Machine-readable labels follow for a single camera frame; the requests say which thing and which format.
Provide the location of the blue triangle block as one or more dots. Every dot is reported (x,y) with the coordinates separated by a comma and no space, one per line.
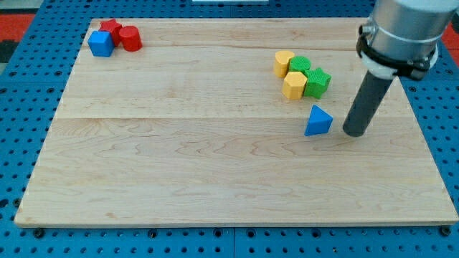
(319,122)

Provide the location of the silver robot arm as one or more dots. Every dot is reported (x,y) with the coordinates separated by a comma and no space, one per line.
(414,19)

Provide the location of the light wooden board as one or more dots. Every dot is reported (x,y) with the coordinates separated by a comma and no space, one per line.
(193,130)

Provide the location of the yellow hexagon block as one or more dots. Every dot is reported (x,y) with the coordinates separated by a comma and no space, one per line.
(294,85)

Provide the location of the yellow heart block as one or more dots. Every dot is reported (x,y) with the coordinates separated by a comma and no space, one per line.
(281,62)

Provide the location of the green cylinder block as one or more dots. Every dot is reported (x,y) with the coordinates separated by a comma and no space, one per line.
(299,64)

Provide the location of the green star block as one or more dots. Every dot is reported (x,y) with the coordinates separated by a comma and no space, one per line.
(317,83)

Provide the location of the red cylinder block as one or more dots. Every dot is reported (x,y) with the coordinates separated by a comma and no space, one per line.
(130,38)

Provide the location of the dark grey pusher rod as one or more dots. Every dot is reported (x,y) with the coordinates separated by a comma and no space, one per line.
(369,97)

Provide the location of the blue cube block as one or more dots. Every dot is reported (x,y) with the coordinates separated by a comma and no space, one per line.
(101,44)

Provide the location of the red star block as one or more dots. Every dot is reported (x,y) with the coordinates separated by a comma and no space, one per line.
(113,27)

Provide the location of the black cable clamp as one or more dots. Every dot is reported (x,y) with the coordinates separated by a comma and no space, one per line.
(386,55)

